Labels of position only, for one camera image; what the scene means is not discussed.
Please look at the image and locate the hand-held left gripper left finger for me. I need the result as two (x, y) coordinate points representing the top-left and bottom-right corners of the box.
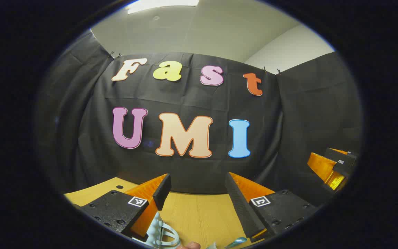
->
(72, 174), (172, 242)

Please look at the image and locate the ceiling light panel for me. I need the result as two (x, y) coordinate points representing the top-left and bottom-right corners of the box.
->
(126, 0), (199, 14)

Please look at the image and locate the blue skin care bottle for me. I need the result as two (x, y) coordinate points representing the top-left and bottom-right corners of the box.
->
(224, 237), (248, 249)

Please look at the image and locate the black backdrop cloth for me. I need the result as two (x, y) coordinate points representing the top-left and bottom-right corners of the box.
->
(35, 29), (363, 208)

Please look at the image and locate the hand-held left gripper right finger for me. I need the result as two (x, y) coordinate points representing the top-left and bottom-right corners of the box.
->
(224, 172), (320, 243)

